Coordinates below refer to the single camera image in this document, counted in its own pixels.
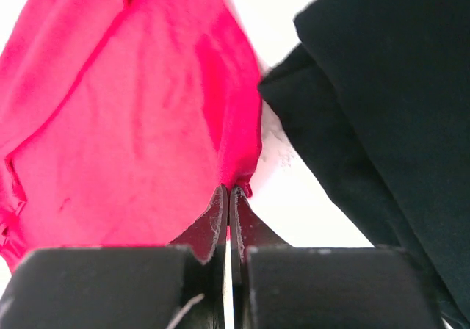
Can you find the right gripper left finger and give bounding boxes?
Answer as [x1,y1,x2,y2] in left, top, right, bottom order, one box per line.
[1,186,228,329]

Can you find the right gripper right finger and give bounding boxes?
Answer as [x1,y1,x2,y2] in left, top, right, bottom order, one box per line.
[229,187,444,329]

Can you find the red t shirt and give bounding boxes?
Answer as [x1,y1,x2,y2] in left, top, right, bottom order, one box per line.
[1,0,261,269]

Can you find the black folded t shirt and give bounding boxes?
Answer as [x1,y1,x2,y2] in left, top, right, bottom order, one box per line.
[259,0,469,328]

